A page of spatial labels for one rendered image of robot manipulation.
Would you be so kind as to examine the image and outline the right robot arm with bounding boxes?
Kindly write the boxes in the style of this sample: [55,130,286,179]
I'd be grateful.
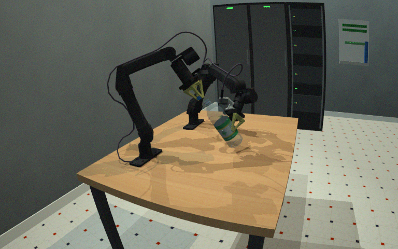
[115,47,200,167]

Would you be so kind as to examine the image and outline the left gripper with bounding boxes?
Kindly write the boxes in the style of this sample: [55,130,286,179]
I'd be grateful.
[222,97,245,131]

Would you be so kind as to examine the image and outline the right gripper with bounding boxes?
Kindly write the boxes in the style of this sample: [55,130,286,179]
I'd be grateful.
[177,67,206,101]

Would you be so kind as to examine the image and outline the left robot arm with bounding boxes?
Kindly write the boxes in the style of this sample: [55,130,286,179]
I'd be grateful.
[183,63,258,130]

